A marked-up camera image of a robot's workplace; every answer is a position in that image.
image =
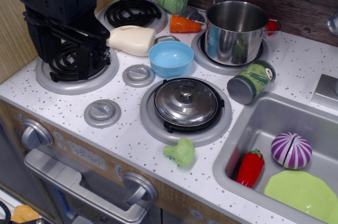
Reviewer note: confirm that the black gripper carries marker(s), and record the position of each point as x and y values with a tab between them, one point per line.
85	32

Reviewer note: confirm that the steel pot lid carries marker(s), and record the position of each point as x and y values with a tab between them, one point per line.
187	102

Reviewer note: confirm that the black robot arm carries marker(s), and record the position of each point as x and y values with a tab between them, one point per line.
66	11

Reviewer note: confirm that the stainless steel pot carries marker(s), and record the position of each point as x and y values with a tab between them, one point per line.
234	32

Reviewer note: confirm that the front left black burner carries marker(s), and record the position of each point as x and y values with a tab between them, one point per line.
60	75

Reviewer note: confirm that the black burner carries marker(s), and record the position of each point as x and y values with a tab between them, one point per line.
141	13
60	75
200	137

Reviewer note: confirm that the cream toy bottle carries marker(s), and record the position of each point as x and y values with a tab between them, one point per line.
134	40

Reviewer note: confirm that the grey stovetop knob front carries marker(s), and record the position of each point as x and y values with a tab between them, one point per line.
102	113

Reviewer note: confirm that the grey stovetop knob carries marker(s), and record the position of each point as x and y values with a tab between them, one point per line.
165	38
138	76
102	113
194	15

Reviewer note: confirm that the grey stovetop knob middle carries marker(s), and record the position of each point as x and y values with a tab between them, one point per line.
138	76

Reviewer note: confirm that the back left black burner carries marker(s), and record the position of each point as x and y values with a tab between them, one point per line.
141	13

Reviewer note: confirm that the left oven dial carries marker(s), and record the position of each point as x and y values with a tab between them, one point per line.
35	135

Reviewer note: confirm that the oven dial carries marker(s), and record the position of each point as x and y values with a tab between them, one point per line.
138	188
35	135

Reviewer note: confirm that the grey stovetop knob rear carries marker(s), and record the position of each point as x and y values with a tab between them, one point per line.
165	38

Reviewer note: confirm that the light blue plastic bowl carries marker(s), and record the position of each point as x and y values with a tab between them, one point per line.
171	58

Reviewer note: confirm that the orange toy carrot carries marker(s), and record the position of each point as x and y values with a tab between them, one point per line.
180	24

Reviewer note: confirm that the green toy cabbage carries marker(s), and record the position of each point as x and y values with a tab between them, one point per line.
173	6

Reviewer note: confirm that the oven clock display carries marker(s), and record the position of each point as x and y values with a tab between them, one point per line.
87	155

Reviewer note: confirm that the grey stovetop knob back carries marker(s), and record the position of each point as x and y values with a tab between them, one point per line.
194	15

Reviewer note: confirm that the front right black burner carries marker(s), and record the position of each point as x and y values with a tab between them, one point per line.
200	137

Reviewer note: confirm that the green toy broccoli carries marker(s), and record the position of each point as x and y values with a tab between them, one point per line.
183	153

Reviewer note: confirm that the right oven dial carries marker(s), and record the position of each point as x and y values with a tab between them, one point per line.
138	188

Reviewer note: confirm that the orange yellow object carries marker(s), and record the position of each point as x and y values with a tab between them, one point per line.
24	213

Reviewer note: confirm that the green peas can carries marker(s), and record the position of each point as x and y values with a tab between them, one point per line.
251	81

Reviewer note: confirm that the red toy cup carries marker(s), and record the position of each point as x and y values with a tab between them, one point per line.
272	27

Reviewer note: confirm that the red toy pepper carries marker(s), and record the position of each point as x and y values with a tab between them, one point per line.
250	168

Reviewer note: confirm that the silver sink basin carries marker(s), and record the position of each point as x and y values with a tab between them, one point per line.
256	127

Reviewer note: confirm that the purple toy onion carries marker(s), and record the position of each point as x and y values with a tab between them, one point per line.
291	150

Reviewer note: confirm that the silver faucet base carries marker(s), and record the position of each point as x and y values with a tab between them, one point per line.
326	92

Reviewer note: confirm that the chrome faucet spout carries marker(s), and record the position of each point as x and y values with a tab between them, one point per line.
332	23

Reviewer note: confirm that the light green plate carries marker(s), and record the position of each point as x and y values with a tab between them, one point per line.
304	192

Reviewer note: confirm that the silver oven door handle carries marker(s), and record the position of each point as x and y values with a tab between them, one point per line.
67	183

